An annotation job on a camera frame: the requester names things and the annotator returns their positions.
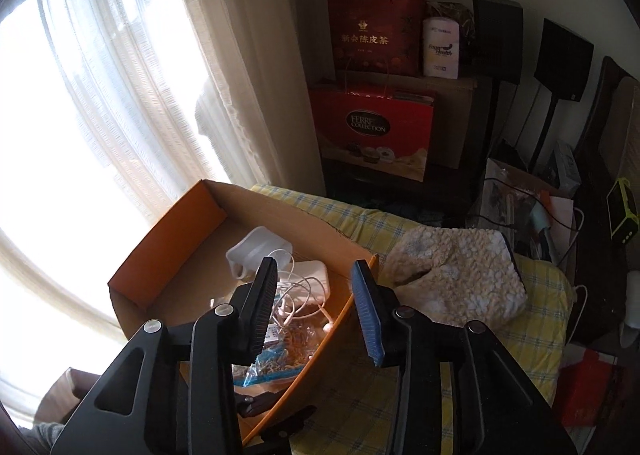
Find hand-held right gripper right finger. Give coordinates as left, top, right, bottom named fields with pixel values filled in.
left=350, top=259, right=579, bottom=455

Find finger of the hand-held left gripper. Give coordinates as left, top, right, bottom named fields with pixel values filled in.
left=236, top=390, right=275, bottom=418
left=261, top=405, right=317, bottom=442

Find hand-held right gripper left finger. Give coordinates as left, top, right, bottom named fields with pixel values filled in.
left=50, top=256, right=279, bottom=455

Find white wired earphones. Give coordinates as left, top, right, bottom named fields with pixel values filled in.
left=272, top=247, right=335, bottom=334

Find white case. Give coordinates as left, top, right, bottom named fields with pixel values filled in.
left=284, top=259, right=334, bottom=302

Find pale grey plastic cup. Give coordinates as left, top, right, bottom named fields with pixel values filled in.
left=225, top=227, right=294, bottom=282

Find orange cardboard box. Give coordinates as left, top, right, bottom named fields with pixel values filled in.
left=107, top=178, right=380, bottom=447

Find person's left forearm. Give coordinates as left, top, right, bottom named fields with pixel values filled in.
left=20, top=421, right=69, bottom=455

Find cream fuzzy knitted cloth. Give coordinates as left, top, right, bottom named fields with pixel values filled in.
left=377, top=227, right=529, bottom=327

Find yellow plaid cloth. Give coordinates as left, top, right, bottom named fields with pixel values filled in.
left=249, top=183, right=574, bottom=455

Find clear bag of clutter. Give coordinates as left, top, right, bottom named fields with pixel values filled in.
left=467, top=157, right=577, bottom=257

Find red chocolate gift bag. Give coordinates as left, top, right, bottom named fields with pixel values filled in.
left=307, top=84, right=436, bottom=184

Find brown carton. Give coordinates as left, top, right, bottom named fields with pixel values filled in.
left=34, top=367, right=104, bottom=430

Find brown cardboard box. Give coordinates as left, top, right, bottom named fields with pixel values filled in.
left=349, top=70, right=494, bottom=172

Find red gift box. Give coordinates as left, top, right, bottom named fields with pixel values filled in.
left=554, top=349, right=632, bottom=429

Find black speaker stand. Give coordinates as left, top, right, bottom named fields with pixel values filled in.
left=487, top=80, right=506, bottom=152
left=529, top=97, right=559, bottom=176

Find grey small box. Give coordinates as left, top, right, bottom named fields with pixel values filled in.
left=542, top=142, right=582, bottom=196

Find sheer white curtain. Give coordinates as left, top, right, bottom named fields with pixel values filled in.
left=0, top=0, right=327, bottom=241

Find white canister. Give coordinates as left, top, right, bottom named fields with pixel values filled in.
left=422, top=17, right=461, bottom=80

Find green portable radio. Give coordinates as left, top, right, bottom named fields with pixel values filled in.
left=605, top=177, right=640, bottom=241

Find dark red tea gift bag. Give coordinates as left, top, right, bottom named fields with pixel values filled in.
left=327, top=0, right=426, bottom=76

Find black speaker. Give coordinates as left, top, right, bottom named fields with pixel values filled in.
left=471, top=0, right=525, bottom=85
left=533, top=18, right=595, bottom=102

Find dark floral gift bag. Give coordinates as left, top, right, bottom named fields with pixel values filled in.
left=425, top=0, right=476, bottom=66

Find brown sofa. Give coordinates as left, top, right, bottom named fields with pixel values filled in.
left=574, top=55, right=640, bottom=188

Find beige sofa cushion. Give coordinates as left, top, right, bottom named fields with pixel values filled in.
left=619, top=77, right=640, bottom=182

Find black cable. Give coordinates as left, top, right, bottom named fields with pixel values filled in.
left=479, top=177, right=552, bottom=232

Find white power adapter with cable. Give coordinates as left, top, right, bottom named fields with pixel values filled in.
left=566, top=270, right=640, bottom=342

